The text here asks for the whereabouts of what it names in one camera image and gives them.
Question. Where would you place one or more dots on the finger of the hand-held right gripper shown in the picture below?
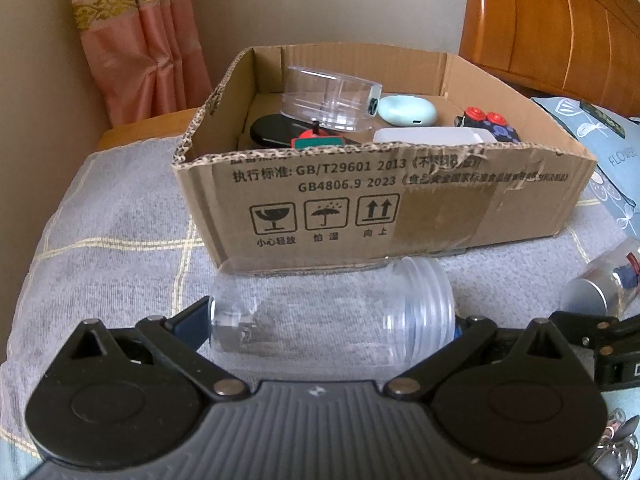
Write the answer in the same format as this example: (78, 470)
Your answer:
(585, 325)

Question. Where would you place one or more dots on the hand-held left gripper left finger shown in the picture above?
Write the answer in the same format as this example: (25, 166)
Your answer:
(192, 325)

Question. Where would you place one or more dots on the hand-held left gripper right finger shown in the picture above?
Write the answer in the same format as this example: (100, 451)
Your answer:
(475, 332)

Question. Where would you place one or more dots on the small clear bottle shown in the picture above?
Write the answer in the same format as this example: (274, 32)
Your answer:
(595, 285)

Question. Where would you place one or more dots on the clear plastic jar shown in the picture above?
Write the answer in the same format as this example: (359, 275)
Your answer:
(325, 320)

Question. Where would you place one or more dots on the brown cardboard box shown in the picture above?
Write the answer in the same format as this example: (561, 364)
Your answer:
(350, 210)

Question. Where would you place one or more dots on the white box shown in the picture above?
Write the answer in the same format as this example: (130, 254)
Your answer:
(430, 136)

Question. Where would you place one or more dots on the black cube toy red buttons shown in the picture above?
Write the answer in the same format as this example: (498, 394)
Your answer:
(492, 127)

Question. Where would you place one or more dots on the black oval case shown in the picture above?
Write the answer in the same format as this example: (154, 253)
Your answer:
(272, 132)

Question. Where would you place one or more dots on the red toy train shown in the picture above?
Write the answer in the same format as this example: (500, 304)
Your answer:
(317, 139)

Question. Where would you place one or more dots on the mint green earbuds case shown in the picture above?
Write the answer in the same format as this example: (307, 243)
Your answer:
(405, 110)

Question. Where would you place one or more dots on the clear plastic container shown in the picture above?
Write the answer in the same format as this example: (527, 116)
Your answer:
(325, 95)

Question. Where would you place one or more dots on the blue floral bedsheet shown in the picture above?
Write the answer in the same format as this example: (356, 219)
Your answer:
(612, 400)

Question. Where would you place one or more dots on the grey and blue checked blanket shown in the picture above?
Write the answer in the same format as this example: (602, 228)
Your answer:
(100, 260)

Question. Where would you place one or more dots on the blue floral pillow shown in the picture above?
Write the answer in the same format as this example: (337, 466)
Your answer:
(615, 185)

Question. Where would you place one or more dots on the wooden bedside table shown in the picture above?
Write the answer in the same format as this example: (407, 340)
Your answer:
(145, 127)

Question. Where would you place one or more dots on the pink patterned curtain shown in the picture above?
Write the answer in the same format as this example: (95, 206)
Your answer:
(140, 35)

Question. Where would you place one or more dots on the wooden bed headboard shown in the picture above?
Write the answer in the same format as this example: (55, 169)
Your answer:
(550, 20)

